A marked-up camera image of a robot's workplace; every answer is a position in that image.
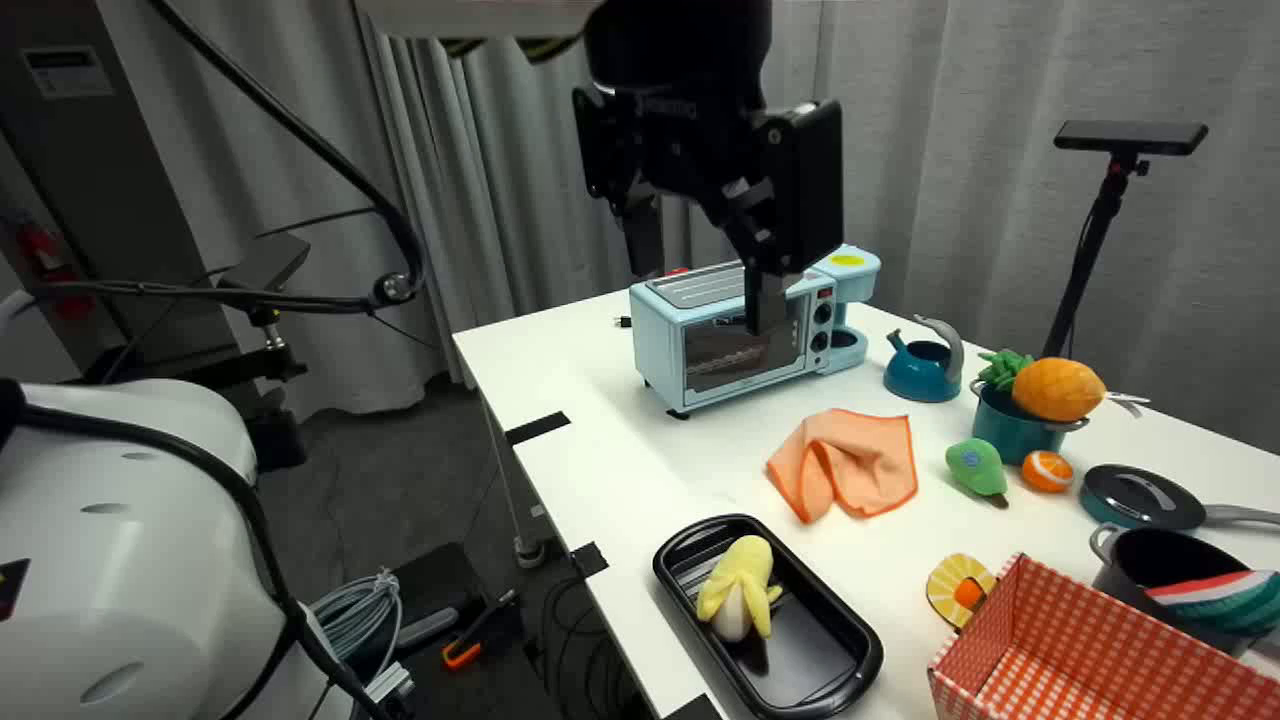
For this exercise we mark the black toy pot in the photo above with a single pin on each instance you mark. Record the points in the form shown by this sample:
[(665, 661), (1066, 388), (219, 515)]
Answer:
[(1145, 560)]

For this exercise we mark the orange fruit toy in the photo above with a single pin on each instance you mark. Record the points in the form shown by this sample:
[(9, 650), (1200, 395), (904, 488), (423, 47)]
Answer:
[(1044, 473)]

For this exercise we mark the green pear plush toy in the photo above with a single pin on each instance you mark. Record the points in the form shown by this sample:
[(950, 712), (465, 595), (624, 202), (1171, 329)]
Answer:
[(974, 467)]

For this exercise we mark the small blue toy pot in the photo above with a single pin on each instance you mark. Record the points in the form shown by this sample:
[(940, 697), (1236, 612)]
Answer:
[(1004, 431)]

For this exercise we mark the black tape strip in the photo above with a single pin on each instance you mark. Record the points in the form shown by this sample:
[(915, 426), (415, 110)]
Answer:
[(536, 431), (588, 560)]

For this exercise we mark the light blue toaster oven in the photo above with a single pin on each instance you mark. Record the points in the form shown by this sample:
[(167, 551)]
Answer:
[(660, 327)]

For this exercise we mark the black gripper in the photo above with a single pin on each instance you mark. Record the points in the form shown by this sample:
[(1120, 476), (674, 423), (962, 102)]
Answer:
[(692, 144)]

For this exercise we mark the orange pineapple plush toy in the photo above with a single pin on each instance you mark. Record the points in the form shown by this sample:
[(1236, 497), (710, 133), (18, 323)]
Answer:
[(1061, 388)]

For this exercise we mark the black rectangular tray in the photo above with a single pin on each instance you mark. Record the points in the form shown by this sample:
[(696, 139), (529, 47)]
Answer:
[(814, 655)]

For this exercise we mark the black camera tripod stand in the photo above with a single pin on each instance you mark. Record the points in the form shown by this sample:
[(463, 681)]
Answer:
[(1126, 139)]

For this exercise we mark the watermelon slice toy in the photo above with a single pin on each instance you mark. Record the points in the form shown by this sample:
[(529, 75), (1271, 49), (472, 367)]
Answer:
[(1233, 603)]

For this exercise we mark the dark teal toy frying pan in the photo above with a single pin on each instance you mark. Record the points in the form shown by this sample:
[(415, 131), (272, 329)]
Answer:
[(1132, 497)]

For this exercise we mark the orange cloth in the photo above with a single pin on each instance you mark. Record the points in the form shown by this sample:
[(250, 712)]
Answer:
[(865, 462)]

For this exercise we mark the grey curtain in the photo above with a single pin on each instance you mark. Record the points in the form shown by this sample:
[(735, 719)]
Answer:
[(962, 83)]

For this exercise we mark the yellow banana plush toy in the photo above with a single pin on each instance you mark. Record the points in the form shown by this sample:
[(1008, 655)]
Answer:
[(741, 584)]

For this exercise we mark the red checkered paper basket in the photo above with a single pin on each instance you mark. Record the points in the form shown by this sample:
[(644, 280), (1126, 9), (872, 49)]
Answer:
[(1066, 655)]

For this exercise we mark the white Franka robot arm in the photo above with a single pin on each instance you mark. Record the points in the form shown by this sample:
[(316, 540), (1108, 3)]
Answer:
[(120, 560)]

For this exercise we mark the teal toy kettle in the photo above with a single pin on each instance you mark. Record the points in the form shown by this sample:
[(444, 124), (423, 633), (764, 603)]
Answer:
[(922, 374)]

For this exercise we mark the grey control cabinet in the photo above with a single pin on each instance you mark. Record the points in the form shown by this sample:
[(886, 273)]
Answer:
[(92, 161)]

